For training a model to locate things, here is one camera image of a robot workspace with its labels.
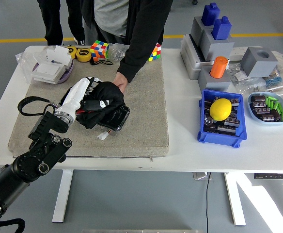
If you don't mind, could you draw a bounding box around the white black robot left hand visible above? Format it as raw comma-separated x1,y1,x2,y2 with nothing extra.
58,76,110,114

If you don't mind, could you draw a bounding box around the person's left hand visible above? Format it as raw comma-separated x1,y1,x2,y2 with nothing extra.
112,72,129,92

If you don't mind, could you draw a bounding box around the black rag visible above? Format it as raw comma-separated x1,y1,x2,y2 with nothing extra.
75,81,127,130

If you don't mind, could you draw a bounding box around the black glossy panel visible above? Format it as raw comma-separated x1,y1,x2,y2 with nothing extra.
59,87,130,132

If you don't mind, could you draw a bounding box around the black table control panel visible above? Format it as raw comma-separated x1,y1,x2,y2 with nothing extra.
253,173,283,180

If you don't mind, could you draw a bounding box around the purple tray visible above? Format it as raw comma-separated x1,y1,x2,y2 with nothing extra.
32,59,75,84

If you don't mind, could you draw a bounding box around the clear bag of metal parts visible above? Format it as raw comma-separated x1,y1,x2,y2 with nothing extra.
109,43,130,62

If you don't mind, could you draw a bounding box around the white flat box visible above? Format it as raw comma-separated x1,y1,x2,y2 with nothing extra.
31,62,65,84

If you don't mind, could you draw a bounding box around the colourful puzzle cube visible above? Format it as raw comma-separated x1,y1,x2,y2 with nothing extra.
90,40,110,61
147,41,162,62

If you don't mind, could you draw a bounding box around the grey-brown mat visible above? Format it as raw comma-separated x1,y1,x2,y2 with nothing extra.
7,58,170,158

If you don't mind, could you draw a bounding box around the yellow tape measure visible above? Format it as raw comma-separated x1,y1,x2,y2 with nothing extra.
76,47,92,63
67,45,78,59

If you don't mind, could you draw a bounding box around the white open carton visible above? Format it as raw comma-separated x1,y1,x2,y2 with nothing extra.
33,45,72,67

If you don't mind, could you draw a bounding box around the person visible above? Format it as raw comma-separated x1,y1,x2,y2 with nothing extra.
80,0,173,53
36,0,86,46

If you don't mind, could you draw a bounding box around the light grey case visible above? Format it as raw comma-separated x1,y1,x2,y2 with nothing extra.
180,33,216,80

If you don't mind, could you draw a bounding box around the orange cylinder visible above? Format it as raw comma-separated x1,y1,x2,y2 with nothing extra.
210,56,230,79

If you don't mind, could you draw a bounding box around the white table leg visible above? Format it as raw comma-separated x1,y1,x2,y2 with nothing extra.
51,169,74,223
223,172,246,226

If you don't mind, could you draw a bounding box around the yellow lemon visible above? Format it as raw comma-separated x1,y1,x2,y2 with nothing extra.
209,98,233,121

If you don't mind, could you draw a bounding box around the blue bottle-shaped block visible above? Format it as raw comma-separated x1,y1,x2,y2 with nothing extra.
212,16,233,41
202,2,221,26

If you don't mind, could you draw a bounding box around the clear bag of small parts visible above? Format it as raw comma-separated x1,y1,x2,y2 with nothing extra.
226,62,251,85

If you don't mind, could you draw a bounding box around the blue plastic bin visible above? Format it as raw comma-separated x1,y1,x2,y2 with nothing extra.
198,88,248,149

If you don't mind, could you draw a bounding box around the white power strip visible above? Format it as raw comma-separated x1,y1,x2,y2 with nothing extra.
230,46,263,61

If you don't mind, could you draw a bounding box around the grey box under table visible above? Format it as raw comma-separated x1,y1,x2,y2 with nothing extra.
192,172,213,181

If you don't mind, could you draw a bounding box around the light blue dish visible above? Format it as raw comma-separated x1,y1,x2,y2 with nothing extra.
247,92,283,127

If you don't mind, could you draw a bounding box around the grey block with round hole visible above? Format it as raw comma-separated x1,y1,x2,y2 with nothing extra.
240,47,280,78

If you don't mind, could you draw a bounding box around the clear bag of blue resistors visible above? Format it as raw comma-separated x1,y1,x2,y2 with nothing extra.
264,69,283,89

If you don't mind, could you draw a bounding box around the black wrist strap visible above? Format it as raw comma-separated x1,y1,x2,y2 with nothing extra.
90,59,114,66

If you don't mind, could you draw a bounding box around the white connector plug with wires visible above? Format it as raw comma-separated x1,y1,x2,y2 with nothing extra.
97,130,113,141

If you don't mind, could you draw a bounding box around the black cable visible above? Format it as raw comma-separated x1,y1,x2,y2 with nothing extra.
205,172,211,233

